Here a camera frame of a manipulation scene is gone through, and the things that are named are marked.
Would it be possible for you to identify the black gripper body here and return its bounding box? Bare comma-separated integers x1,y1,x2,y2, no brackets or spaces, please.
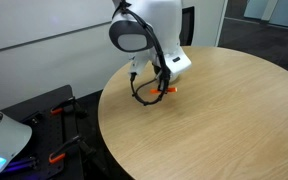
152,63,163,80

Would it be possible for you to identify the orange marker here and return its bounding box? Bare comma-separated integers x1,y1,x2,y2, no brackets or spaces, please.
149,86,178,95

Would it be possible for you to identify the white bowl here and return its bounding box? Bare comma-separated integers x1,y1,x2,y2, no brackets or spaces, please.
169,73,185,84

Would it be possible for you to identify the black mesh office chair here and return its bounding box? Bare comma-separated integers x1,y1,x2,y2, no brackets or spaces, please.
178,5,196,47

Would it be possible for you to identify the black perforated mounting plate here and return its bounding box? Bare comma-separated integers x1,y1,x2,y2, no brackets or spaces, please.
0,84,89,180

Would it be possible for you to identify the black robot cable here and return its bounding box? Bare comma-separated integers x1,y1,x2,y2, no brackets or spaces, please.
112,0,172,107

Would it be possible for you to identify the black clamp orange handle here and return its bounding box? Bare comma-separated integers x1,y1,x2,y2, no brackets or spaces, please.
49,96,87,118
48,134,97,165

